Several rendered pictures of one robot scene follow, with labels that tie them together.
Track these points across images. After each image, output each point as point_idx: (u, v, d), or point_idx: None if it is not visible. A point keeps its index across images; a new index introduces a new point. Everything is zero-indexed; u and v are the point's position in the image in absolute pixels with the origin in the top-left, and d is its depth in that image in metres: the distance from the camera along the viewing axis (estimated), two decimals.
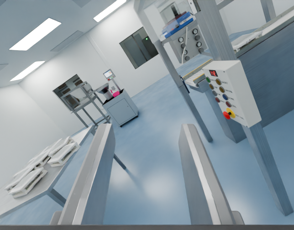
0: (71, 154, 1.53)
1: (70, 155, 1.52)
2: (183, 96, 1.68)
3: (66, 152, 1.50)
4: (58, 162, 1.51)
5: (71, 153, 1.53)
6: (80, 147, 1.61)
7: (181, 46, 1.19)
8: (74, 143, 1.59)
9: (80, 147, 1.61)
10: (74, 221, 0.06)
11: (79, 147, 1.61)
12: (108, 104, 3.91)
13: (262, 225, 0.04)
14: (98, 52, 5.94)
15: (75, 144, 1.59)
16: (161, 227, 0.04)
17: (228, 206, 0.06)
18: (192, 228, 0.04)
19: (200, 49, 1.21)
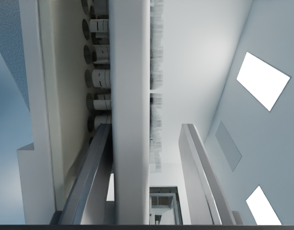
0: (34, 63, 0.08)
1: (27, 23, 0.07)
2: None
3: (141, 16, 0.07)
4: None
5: (48, 60, 0.08)
6: None
7: None
8: None
9: None
10: (74, 221, 0.06)
11: None
12: None
13: (262, 225, 0.04)
14: None
15: (114, 222, 0.09)
16: (161, 227, 0.04)
17: (228, 206, 0.06)
18: (192, 228, 0.04)
19: None
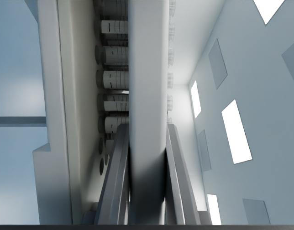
0: (53, 63, 0.07)
1: (45, 23, 0.07)
2: None
3: (161, 18, 0.07)
4: None
5: (67, 60, 0.07)
6: None
7: None
8: None
9: None
10: (110, 221, 0.06)
11: None
12: None
13: (262, 225, 0.04)
14: None
15: (128, 222, 0.09)
16: (161, 227, 0.04)
17: (195, 206, 0.06)
18: (192, 228, 0.04)
19: None
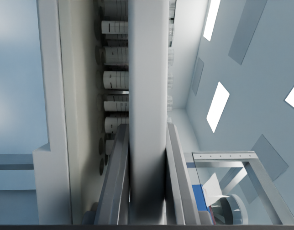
0: (53, 63, 0.07)
1: (46, 23, 0.07)
2: None
3: (161, 18, 0.07)
4: None
5: (67, 60, 0.07)
6: None
7: None
8: None
9: None
10: (110, 221, 0.06)
11: None
12: None
13: (262, 225, 0.04)
14: None
15: (128, 222, 0.09)
16: (161, 227, 0.04)
17: (195, 206, 0.06)
18: (192, 228, 0.04)
19: None
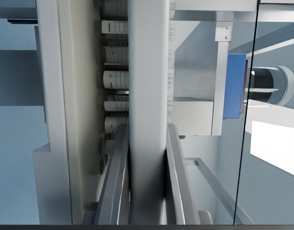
0: (53, 63, 0.07)
1: (46, 23, 0.07)
2: None
3: (161, 18, 0.07)
4: None
5: (67, 60, 0.07)
6: None
7: (183, 135, 0.52)
8: None
9: None
10: (111, 221, 0.06)
11: None
12: None
13: (262, 225, 0.04)
14: None
15: (128, 222, 0.09)
16: (161, 227, 0.04)
17: (195, 206, 0.06)
18: (192, 228, 0.04)
19: None
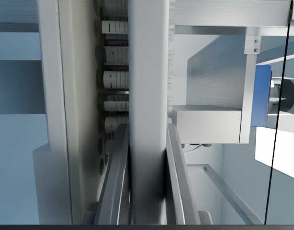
0: (53, 63, 0.07)
1: (46, 23, 0.07)
2: (35, 21, 0.37)
3: (161, 18, 0.07)
4: None
5: (67, 60, 0.07)
6: None
7: (209, 143, 0.53)
8: None
9: None
10: (111, 221, 0.06)
11: None
12: None
13: (262, 225, 0.04)
14: None
15: (128, 222, 0.09)
16: (161, 227, 0.04)
17: (195, 206, 0.06)
18: (192, 228, 0.04)
19: None
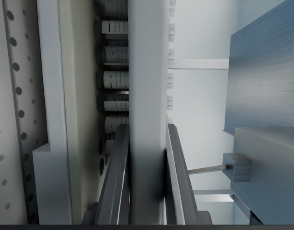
0: (53, 63, 0.07)
1: (46, 23, 0.07)
2: None
3: (161, 18, 0.07)
4: None
5: (67, 60, 0.08)
6: None
7: None
8: None
9: None
10: (111, 221, 0.06)
11: None
12: None
13: (262, 225, 0.04)
14: None
15: (128, 222, 0.09)
16: (161, 227, 0.04)
17: (195, 206, 0.06)
18: (192, 228, 0.04)
19: None
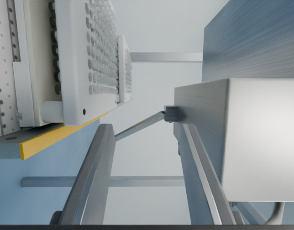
0: (20, 18, 0.17)
1: (17, 0, 0.16)
2: None
3: None
4: None
5: (27, 17, 0.17)
6: (19, 115, 0.18)
7: None
8: (82, 111, 0.19)
9: (16, 117, 0.18)
10: (74, 221, 0.06)
11: (22, 116, 0.18)
12: None
13: (262, 225, 0.04)
14: None
15: None
16: (161, 227, 0.04)
17: (228, 206, 0.06)
18: (192, 228, 0.04)
19: None
